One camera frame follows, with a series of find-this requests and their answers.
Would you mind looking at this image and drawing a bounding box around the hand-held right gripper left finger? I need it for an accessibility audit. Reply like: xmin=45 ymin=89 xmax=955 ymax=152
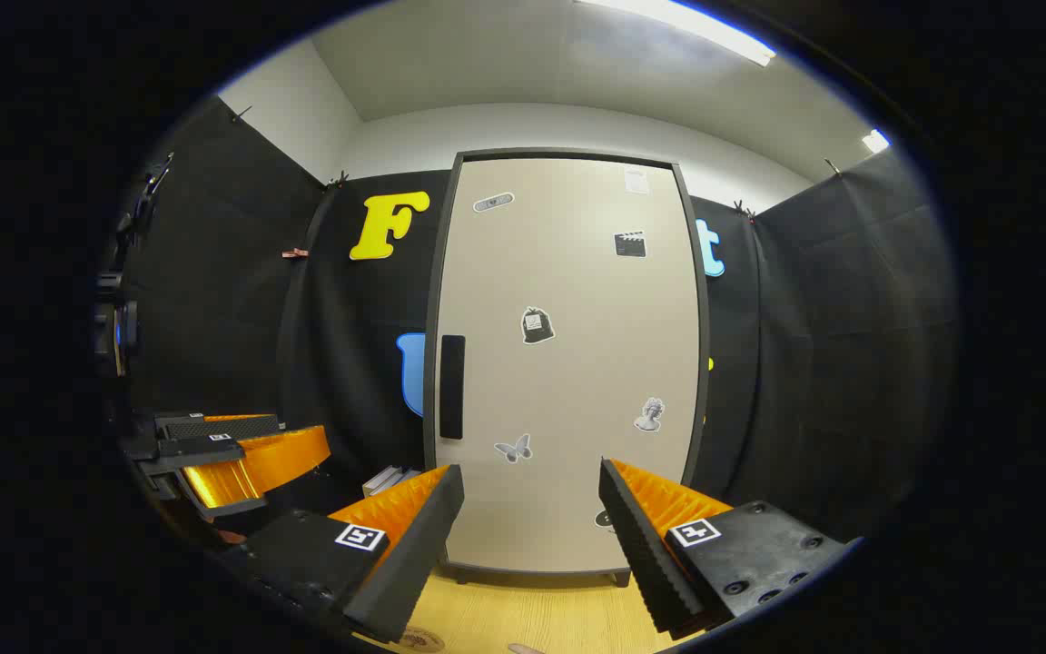
xmin=219 ymin=464 xmax=467 ymax=644

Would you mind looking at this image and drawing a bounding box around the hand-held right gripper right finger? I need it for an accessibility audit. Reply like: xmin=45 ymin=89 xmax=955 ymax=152
xmin=597 ymin=457 xmax=851 ymax=639

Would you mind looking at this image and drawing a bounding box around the black cabinet door handle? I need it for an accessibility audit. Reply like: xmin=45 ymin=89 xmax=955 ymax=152
xmin=439 ymin=335 xmax=467 ymax=441

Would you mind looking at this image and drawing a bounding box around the grey cabinet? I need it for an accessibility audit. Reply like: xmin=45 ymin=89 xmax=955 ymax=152
xmin=422 ymin=148 xmax=714 ymax=588

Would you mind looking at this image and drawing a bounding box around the black backdrop cloth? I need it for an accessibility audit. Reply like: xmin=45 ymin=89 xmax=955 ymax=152
xmin=114 ymin=95 xmax=956 ymax=546

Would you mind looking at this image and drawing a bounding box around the long ceiling light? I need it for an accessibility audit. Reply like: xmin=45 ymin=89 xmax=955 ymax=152
xmin=577 ymin=0 xmax=777 ymax=67

